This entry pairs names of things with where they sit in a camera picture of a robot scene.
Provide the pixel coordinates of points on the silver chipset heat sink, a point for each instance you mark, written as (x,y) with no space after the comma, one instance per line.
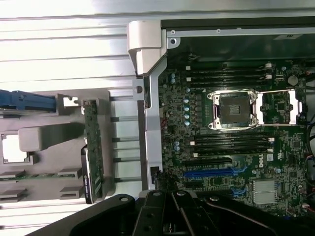
(264,191)

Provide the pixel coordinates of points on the silver CPU chip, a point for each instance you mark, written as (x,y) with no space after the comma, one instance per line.
(9,147)

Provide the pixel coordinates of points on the grey parts rack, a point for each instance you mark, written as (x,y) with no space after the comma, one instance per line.
(61,137)

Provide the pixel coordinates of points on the CPU socket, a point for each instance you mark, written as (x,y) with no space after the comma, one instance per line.
(232,109)

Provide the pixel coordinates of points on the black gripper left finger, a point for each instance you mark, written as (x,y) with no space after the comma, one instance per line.
(110,216)

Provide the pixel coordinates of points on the coin cell battery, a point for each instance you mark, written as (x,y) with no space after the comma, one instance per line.
(292,79)

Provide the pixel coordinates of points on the hard drive with blue label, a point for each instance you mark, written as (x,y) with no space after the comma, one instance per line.
(24,100)

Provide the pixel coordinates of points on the green motherboard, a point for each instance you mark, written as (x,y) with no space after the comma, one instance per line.
(246,167)

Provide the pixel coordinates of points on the metal socket cover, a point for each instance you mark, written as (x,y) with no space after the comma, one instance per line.
(294,105)

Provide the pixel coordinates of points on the blue expansion slot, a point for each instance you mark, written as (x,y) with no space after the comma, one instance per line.
(209,173)

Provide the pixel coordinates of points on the black open PC case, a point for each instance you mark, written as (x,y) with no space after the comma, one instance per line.
(152,123)

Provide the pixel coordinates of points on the green RAM stick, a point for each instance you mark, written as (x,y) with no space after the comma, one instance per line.
(37,177)

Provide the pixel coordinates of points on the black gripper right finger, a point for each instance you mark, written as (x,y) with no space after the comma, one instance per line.
(221,221)

